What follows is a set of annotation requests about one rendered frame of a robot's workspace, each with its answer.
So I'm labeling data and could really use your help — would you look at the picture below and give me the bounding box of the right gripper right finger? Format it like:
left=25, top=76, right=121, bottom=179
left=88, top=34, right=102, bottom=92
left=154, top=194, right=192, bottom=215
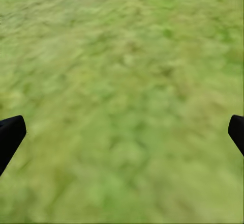
left=228, top=115, right=244, bottom=156

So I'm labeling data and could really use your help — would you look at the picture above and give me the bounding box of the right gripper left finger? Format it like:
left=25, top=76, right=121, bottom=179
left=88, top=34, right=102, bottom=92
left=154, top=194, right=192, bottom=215
left=0, top=115, right=26, bottom=176

